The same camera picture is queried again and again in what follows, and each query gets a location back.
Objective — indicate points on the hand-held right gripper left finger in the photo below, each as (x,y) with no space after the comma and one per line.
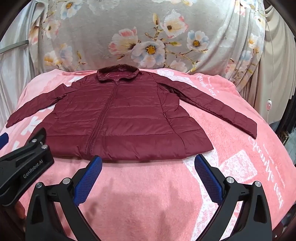
(87,178)

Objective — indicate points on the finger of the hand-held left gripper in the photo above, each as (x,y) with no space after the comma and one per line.
(3,139)
(37,139)

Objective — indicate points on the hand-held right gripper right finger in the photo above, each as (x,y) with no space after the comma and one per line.
(208,176)

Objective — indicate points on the maroon puffer jacket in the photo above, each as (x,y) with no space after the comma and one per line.
(129,115)

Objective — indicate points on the person's left hand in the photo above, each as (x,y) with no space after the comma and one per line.
(20,212)

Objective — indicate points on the pale grey satin curtain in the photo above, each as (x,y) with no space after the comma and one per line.
(13,81)

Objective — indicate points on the pink printed blanket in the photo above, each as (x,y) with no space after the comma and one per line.
(148,197)

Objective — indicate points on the grey bar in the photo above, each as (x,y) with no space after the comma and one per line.
(13,47)

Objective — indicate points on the dark wooden furniture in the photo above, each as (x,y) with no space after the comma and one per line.
(285,125)

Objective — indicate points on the grey floral bed sheet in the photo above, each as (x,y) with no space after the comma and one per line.
(104,23)

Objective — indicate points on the beige curtain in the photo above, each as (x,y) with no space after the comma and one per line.
(275,58)

